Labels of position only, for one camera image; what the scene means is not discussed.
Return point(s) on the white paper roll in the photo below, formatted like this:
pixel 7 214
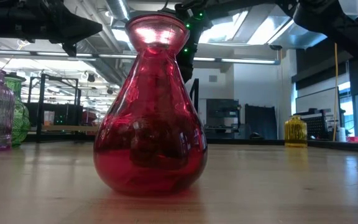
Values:
pixel 341 135

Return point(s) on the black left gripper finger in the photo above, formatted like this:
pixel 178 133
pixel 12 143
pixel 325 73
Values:
pixel 76 28

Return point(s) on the black ceiling camera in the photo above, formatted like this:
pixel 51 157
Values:
pixel 275 47

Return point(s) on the black ceiling spotlight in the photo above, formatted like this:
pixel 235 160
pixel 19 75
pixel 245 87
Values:
pixel 110 91
pixel 91 77

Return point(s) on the dark red background object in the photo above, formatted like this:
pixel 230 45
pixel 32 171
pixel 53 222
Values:
pixel 89 118

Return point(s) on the black equipment rack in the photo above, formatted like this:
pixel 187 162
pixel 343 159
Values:
pixel 64 112

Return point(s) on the silver rectangular air duct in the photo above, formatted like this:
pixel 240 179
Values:
pixel 300 37

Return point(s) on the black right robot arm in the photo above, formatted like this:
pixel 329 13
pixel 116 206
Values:
pixel 337 28

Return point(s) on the green glass vase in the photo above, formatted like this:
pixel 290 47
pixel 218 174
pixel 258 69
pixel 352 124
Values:
pixel 22 121

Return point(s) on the red teardrop glass vase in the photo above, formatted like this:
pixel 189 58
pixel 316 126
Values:
pixel 151 140

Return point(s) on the red flat box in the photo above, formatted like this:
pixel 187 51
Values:
pixel 357 139

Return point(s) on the dark fabric panel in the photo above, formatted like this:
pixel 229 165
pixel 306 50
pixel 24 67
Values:
pixel 261 123

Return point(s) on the wooden shelf with black frame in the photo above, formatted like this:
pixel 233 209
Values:
pixel 70 127

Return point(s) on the black pegboard crate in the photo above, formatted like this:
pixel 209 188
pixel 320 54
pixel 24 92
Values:
pixel 317 127

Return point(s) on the yellow ribbed glass vase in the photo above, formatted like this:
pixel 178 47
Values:
pixel 295 130

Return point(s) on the long fluorescent light strip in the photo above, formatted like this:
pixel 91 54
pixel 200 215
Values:
pixel 238 60

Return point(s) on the black cabinet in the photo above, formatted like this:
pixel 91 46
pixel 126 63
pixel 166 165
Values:
pixel 222 118

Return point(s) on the white and orange box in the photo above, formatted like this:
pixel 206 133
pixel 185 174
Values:
pixel 49 117

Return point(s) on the grey wall vent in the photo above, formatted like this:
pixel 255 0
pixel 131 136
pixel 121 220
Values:
pixel 213 78

